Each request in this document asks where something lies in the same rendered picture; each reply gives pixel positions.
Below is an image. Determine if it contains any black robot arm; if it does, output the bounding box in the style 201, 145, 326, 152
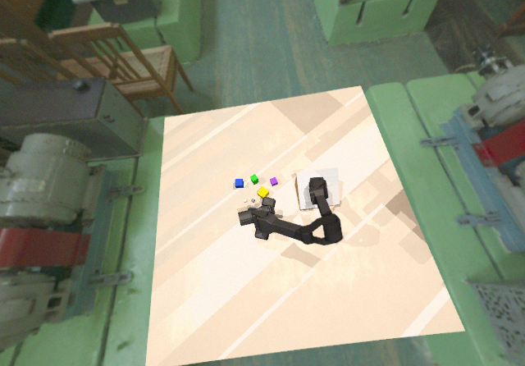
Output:
238, 177, 342, 245

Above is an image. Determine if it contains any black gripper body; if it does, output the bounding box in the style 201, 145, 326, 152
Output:
254, 197, 276, 240

